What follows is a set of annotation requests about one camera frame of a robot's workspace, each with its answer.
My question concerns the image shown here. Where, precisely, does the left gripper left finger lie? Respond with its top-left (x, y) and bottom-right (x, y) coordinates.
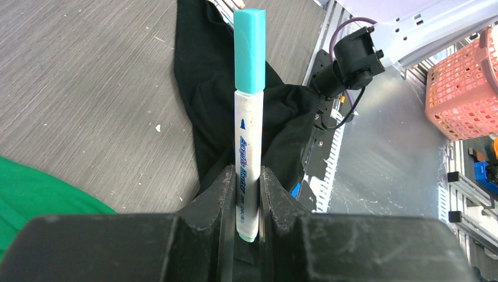
top-left (1, 166), bottom-right (235, 281)

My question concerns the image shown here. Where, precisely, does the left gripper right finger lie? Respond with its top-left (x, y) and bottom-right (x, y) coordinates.
top-left (260, 167), bottom-right (476, 281)

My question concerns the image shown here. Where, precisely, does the teal pen cap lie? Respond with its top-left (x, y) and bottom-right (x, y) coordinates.
top-left (233, 9), bottom-right (266, 94)

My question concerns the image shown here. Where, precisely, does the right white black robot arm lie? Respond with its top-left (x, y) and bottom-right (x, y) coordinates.
top-left (309, 1), bottom-right (497, 99)

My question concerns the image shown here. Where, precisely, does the green cloth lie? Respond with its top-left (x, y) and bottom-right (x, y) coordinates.
top-left (1, 157), bottom-right (116, 257)

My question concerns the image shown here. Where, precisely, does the black cloth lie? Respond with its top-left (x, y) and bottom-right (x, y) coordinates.
top-left (174, 1), bottom-right (319, 192)

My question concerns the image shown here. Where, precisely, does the blue object on floor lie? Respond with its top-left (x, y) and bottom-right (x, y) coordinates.
top-left (474, 161), bottom-right (497, 194)

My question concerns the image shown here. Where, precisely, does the pink plastic basket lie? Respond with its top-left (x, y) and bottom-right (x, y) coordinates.
top-left (425, 27), bottom-right (497, 140)

